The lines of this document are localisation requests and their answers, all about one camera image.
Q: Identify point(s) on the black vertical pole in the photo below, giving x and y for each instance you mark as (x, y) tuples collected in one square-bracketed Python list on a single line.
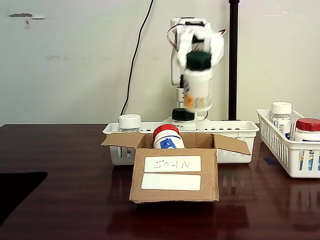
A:
[(233, 75)]

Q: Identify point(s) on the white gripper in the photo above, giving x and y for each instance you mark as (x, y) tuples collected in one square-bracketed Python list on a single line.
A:
[(217, 47)]

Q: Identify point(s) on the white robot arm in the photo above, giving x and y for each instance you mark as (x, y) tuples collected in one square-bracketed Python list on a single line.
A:
[(175, 70)]

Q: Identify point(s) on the labelled cardboard box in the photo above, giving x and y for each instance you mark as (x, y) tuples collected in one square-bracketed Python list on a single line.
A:
[(175, 195)]

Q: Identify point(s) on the white cap clear bottle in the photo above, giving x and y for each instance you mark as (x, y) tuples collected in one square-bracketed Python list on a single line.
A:
[(281, 108), (129, 121)]

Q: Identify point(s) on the red cap white bottle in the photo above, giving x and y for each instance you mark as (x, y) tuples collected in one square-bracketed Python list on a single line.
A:
[(307, 125), (167, 140)]

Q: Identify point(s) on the green cap white bottle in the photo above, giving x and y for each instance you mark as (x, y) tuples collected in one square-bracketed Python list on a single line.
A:
[(181, 115), (197, 82)]

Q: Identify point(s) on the blue tape strip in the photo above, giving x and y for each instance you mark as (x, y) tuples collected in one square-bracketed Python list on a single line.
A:
[(269, 161)]

